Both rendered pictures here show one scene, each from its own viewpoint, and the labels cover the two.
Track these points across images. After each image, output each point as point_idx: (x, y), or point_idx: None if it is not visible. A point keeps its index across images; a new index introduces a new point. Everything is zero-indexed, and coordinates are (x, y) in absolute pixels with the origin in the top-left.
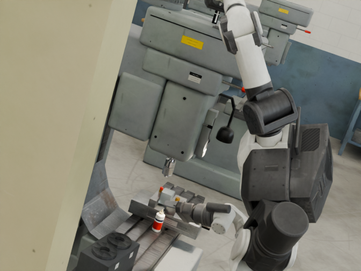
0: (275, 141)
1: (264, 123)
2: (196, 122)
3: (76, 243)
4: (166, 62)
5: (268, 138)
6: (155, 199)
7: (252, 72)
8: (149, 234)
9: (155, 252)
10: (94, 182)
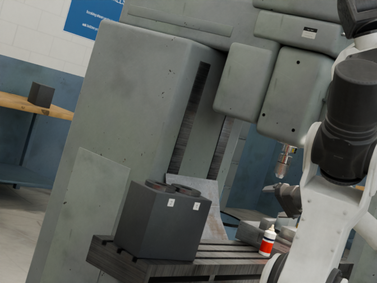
0: (376, 40)
1: None
2: (311, 90)
3: None
4: (278, 21)
5: (366, 37)
6: (269, 219)
7: None
8: (252, 253)
9: (250, 261)
10: None
